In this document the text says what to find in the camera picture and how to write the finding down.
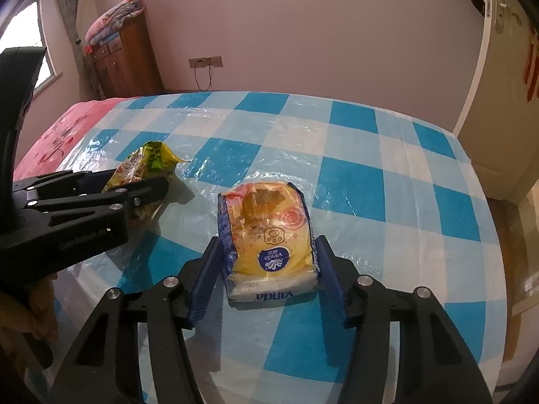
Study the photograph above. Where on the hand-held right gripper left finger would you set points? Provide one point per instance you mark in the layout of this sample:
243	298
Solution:
206	282

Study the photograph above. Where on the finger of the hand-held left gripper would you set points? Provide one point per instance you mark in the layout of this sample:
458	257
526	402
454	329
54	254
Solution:
139	191
54	183

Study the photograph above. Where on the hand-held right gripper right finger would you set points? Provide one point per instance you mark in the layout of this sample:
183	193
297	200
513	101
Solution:
332	282

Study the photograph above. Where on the yellow snack packet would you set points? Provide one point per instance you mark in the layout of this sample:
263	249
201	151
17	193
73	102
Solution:
143	162

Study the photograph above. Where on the yellow blue tissue pack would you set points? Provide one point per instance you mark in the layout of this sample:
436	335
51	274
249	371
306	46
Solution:
269	235

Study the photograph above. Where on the person's left hand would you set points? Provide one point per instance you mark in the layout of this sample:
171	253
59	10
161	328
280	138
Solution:
44	307

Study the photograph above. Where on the pink blanket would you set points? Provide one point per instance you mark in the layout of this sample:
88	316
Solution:
63	130

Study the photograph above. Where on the window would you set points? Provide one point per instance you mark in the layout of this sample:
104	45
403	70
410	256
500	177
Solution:
46	71

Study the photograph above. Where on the blue checked tablecloth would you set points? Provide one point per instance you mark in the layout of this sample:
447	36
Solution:
358	168

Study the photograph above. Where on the wooden cabinet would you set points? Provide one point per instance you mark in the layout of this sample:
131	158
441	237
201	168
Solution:
130	63

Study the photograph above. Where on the grey curtain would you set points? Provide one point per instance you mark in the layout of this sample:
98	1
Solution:
71	21

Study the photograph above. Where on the folded floral quilt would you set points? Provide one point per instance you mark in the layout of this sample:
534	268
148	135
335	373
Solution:
113	19

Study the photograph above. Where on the white door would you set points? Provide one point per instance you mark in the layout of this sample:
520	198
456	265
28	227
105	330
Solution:
497	92

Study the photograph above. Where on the red hanging decoration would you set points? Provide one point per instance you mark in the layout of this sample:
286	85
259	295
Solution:
531	63

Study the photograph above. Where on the wall socket panel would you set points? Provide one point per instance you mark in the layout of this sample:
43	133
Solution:
205	62

